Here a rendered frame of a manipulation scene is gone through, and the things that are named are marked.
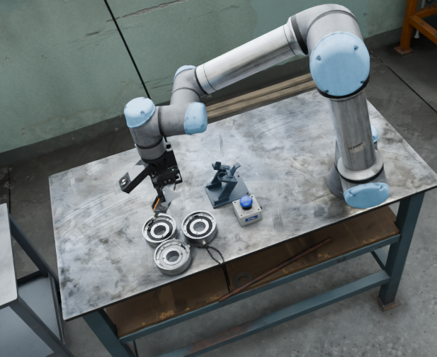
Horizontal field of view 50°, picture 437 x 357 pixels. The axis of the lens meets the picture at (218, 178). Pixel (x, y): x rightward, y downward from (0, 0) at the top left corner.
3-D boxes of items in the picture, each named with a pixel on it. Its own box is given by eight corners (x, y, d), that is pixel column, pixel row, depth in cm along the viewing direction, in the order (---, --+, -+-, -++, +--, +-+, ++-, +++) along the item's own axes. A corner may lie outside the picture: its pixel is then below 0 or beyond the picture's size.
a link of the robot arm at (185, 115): (204, 86, 117) (161, 90, 119) (201, 115, 110) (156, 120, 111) (209, 110, 123) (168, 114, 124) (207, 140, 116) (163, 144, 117)
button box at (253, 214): (241, 227, 145) (239, 217, 141) (234, 210, 150) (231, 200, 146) (265, 218, 146) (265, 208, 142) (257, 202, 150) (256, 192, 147)
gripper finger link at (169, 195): (184, 208, 137) (177, 185, 131) (165, 214, 136) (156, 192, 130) (182, 201, 139) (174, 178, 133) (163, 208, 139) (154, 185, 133)
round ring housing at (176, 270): (171, 283, 135) (168, 276, 132) (150, 261, 141) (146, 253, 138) (199, 261, 139) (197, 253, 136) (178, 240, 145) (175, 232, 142)
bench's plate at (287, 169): (66, 323, 133) (63, 320, 132) (50, 179, 173) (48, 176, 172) (443, 186, 147) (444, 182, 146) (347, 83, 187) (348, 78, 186)
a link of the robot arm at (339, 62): (382, 170, 137) (355, 1, 100) (394, 210, 127) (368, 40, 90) (341, 178, 140) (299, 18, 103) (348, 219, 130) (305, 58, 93)
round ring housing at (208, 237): (180, 224, 149) (178, 216, 146) (212, 214, 150) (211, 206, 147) (188, 250, 142) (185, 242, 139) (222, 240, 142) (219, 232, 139)
